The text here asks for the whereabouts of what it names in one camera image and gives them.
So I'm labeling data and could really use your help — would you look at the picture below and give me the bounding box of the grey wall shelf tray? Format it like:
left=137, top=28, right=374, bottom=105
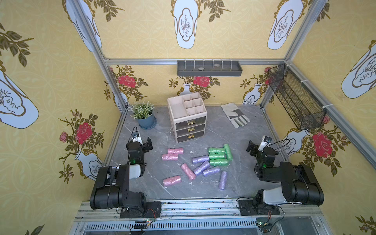
left=177, top=59, right=243, bottom=77

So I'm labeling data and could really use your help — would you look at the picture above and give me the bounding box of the black wire mesh basket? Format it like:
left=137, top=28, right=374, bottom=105
left=266, top=64, right=327, bottom=130

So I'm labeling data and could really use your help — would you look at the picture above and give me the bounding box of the beige drawer organizer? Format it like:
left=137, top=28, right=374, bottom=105
left=167, top=93, right=208, bottom=143

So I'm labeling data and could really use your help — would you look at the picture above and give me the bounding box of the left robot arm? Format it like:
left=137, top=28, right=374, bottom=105
left=90, top=138, right=153, bottom=211

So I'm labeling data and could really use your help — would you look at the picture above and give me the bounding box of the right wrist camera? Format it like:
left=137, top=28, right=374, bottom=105
left=258, top=135, right=272, bottom=151

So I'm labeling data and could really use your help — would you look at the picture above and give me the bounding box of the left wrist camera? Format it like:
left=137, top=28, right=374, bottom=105
left=131, top=131, right=143, bottom=145

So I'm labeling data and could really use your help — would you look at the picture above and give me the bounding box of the pink trash bag roll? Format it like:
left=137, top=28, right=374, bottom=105
left=162, top=154, right=179, bottom=161
left=181, top=163, right=196, bottom=181
left=163, top=176, right=182, bottom=187
left=167, top=148, right=184, bottom=155

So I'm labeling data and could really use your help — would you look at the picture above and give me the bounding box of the grey work glove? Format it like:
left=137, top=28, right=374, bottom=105
left=221, top=103, right=250, bottom=128

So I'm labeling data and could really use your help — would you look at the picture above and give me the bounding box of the purple trash bag roll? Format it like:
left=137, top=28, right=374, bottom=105
left=218, top=171, right=228, bottom=191
left=203, top=166, right=221, bottom=177
left=192, top=155, right=210, bottom=164
left=193, top=161, right=210, bottom=176

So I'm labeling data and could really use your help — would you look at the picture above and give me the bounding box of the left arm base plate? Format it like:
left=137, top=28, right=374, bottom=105
left=120, top=201, right=162, bottom=218

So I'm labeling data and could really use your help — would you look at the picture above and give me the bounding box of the green trash bag roll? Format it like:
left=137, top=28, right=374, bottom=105
left=208, top=147, right=226, bottom=154
left=210, top=159, right=229, bottom=166
left=209, top=153, right=226, bottom=160
left=223, top=144, right=233, bottom=162

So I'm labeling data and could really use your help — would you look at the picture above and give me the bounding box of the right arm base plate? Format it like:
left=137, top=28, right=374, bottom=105
left=236, top=198, right=281, bottom=216

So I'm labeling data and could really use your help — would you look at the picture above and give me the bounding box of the potted green plant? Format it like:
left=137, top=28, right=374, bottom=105
left=130, top=101, right=157, bottom=130

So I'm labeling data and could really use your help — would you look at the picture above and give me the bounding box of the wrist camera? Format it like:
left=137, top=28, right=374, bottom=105
left=258, top=135, right=272, bottom=151
left=131, top=131, right=143, bottom=145

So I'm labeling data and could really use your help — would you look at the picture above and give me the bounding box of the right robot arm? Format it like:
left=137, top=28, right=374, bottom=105
left=246, top=141, right=324, bottom=214

